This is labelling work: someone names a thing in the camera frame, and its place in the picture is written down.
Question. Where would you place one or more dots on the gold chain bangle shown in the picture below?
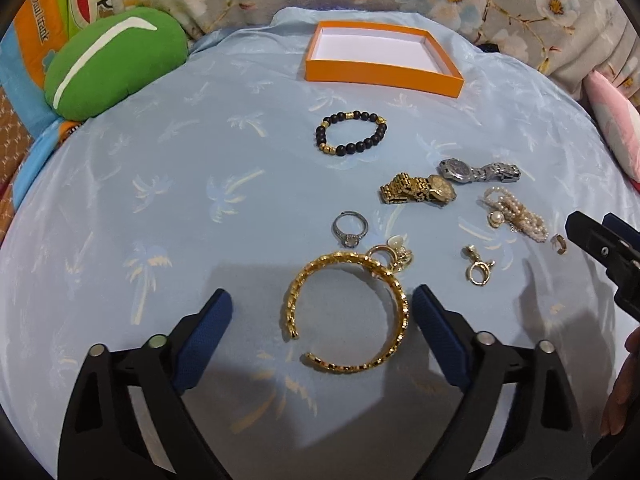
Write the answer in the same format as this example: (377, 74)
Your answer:
(353, 309)

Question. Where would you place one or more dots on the pink pillow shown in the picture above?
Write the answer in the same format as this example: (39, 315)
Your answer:
(618, 121)

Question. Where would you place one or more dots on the light blue palm cloth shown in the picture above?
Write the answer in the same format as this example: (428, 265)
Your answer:
(230, 172)

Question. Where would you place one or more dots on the gold pearl earring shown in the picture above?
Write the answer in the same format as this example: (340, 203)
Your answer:
(398, 255)

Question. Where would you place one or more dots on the gold ring earring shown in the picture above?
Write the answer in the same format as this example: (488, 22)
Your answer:
(478, 273)

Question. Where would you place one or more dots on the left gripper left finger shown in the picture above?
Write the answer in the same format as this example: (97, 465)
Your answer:
(101, 438)

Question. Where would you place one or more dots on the orange shallow box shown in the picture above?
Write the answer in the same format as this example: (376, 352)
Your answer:
(383, 55)

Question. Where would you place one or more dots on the gold hoop earring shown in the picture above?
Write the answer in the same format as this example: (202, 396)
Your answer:
(559, 244)

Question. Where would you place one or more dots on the person's right hand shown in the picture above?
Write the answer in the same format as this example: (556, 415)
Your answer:
(616, 407)

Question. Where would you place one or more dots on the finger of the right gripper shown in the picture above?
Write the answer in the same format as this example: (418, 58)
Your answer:
(591, 237)
(622, 229)

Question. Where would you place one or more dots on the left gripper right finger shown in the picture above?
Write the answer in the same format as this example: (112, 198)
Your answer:
(517, 418)

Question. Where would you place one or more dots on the cartoon monkey pillow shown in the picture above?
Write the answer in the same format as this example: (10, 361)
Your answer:
(30, 130)

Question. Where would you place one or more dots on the green plush pillow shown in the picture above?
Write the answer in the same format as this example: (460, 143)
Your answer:
(112, 59)

